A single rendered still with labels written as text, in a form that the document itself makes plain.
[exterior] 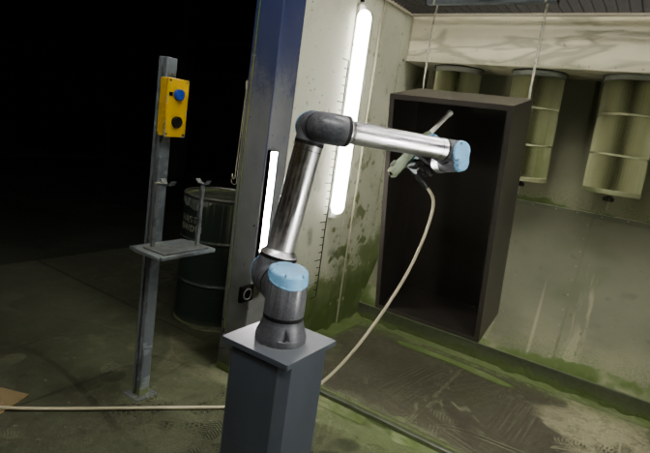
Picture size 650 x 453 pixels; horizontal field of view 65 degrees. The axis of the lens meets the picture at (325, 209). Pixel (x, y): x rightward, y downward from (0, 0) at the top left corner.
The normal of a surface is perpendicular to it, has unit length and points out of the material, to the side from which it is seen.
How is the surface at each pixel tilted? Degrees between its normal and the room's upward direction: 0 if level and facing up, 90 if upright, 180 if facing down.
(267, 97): 90
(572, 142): 90
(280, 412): 90
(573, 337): 57
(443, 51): 90
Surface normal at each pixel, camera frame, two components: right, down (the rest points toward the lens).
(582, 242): -0.39, -0.48
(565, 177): -0.55, 0.06
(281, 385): 0.19, 0.18
